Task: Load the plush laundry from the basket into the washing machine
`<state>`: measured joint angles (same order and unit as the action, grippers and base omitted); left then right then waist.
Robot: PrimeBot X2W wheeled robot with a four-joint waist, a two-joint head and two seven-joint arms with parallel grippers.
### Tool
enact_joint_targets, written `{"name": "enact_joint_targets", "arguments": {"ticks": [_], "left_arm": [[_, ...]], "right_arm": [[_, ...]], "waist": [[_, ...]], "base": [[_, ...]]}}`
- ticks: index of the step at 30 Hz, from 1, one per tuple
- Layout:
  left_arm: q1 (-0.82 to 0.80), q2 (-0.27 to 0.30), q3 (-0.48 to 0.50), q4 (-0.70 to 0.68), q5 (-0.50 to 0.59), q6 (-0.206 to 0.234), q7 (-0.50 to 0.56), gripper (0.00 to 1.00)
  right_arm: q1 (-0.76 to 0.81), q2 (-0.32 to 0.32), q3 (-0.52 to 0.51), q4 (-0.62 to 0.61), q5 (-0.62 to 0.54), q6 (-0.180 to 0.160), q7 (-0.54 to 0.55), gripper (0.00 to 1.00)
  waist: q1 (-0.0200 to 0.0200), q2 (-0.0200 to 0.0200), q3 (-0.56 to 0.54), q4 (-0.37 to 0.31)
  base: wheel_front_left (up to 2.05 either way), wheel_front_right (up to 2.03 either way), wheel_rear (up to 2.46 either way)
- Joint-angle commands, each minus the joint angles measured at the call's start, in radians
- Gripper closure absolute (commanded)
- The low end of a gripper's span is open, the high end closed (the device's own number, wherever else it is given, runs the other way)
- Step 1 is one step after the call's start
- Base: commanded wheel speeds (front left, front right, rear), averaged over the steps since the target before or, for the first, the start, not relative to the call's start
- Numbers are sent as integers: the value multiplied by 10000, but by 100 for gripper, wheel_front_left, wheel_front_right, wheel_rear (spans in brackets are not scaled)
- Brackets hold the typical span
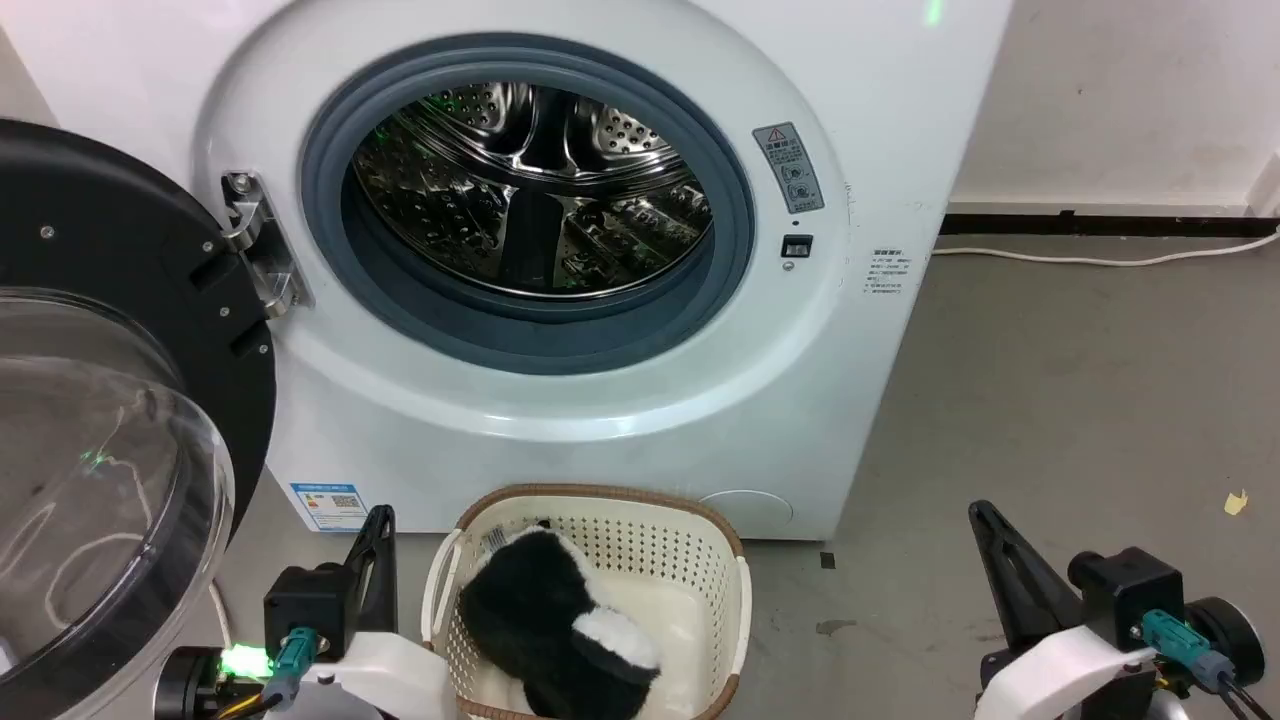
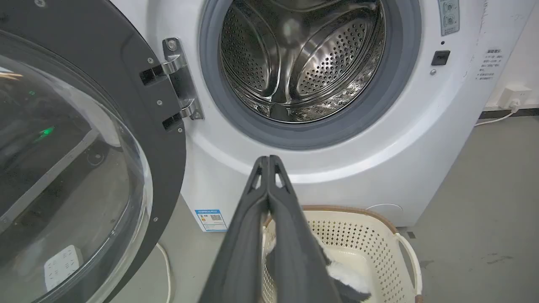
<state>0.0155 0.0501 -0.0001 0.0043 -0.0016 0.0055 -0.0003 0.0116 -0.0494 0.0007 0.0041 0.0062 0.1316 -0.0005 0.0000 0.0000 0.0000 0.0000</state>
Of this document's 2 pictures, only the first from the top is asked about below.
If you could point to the blue energy label sticker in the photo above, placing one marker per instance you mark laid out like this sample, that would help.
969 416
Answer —
328 505

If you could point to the yellow paper scrap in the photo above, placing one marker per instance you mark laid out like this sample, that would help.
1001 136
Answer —
1236 503

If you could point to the round white filter cover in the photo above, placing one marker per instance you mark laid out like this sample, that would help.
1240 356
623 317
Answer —
748 510

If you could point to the white front-load washing machine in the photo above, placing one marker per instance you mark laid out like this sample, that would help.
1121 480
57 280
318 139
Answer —
560 400

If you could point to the cream plastic laundry basket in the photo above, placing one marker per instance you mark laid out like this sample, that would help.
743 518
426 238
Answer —
690 570

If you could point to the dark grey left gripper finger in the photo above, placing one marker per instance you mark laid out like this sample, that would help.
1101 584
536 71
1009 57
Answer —
372 570

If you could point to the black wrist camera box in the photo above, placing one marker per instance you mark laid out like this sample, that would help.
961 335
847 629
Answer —
305 605
1130 590

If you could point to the grey warning sticker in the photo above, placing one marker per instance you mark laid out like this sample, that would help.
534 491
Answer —
789 167

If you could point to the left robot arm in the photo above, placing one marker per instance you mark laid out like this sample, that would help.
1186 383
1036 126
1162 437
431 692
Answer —
195 685

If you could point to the metal door hinge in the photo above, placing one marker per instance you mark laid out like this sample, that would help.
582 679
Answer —
262 240

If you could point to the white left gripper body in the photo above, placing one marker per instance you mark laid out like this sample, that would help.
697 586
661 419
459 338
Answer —
385 670

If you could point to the black door lock latch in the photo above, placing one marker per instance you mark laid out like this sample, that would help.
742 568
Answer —
797 246

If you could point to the grey rubber door gasket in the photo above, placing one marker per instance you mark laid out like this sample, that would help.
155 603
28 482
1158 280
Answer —
400 310

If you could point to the black and white plush garment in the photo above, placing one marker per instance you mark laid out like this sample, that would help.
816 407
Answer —
545 620

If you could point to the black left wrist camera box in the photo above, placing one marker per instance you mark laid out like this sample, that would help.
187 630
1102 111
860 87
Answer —
305 605

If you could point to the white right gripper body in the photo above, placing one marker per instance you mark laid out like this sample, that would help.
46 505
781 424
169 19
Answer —
1065 675

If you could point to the steel washing machine drum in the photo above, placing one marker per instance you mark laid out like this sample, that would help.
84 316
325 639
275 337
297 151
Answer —
530 190

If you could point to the washer door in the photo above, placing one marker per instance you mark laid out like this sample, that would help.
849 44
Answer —
110 330

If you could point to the black baseboard strip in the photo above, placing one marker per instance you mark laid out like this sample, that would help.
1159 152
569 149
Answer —
1100 225

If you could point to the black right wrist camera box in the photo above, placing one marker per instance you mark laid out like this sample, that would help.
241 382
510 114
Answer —
1130 590

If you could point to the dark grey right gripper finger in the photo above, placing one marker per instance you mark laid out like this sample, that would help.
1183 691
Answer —
1020 580

